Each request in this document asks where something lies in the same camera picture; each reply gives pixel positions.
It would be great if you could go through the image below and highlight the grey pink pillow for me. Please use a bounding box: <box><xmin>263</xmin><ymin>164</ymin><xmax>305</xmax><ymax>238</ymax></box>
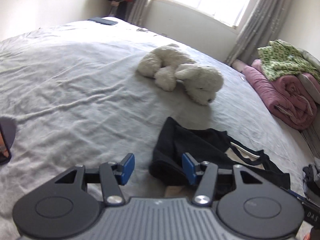
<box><xmin>297</xmin><ymin>49</ymin><xmax>320</xmax><ymax>104</ymax></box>

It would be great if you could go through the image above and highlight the black and cream raglan sweatshirt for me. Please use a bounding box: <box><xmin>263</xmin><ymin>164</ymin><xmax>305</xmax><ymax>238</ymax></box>
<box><xmin>149</xmin><ymin>117</ymin><xmax>291</xmax><ymax>190</ymax></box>

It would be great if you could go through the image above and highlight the grey bed sheet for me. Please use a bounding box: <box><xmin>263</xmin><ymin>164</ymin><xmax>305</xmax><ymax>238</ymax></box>
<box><xmin>1</xmin><ymin>21</ymin><xmax>313</xmax><ymax>239</ymax></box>

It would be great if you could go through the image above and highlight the grey padded headboard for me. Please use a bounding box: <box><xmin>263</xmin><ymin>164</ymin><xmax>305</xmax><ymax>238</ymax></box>
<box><xmin>301</xmin><ymin>120</ymin><xmax>320</xmax><ymax>158</ymax></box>

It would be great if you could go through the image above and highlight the green patterned blanket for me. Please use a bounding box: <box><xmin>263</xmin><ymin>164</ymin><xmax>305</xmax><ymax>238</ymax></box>
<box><xmin>257</xmin><ymin>40</ymin><xmax>319</xmax><ymax>81</ymax></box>

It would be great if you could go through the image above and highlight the pink folded quilt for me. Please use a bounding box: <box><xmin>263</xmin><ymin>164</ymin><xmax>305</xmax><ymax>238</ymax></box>
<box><xmin>242</xmin><ymin>60</ymin><xmax>317</xmax><ymax>130</ymax></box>

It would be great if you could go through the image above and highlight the black folded garment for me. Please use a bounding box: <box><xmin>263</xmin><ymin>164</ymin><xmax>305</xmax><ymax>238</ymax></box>
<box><xmin>303</xmin><ymin>163</ymin><xmax>319</xmax><ymax>196</ymax></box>

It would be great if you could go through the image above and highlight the grey dotted curtain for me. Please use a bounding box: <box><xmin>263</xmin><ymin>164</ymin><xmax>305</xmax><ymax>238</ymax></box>
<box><xmin>225</xmin><ymin>0</ymin><xmax>292</xmax><ymax>66</ymax></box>

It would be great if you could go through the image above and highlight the white plush dog toy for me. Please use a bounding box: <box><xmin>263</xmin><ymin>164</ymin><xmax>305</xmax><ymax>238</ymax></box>
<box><xmin>137</xmin><ymin>44</ymin><xmax>224</xmax><ymax>105</ymax></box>

